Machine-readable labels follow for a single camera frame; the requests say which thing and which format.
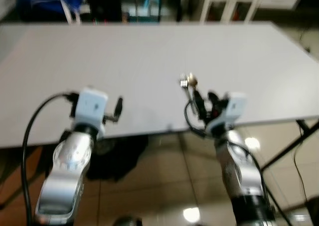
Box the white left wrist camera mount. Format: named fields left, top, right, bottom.
left=72, top=87, right=109, bottom=138

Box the white shelf frame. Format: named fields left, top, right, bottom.
left=198, top=0, right=306, bottom=23

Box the golden metal spoon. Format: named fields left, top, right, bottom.
left=188, top=73, right=200, bottom=95

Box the black bag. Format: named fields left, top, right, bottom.
left=86, top=134, right=150, bottom=183

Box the black table leg frame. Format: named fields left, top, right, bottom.
left=261, top=118, right=319, bottom=171

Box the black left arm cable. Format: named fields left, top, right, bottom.
left=21, top=92, right=80, bottom=226

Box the thin black floor cable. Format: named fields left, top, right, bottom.
left=293, top=136, right=309, bottom=209

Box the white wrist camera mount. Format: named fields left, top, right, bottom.
left=72, top=87, right=109, bottom=138
left=206, top=92, right=248, bottom=135

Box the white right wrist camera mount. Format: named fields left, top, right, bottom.
left=206, top=92, right=248, bottom=135

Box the blue crate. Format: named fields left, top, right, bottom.
left=16, top=0, right=84, bottom=22

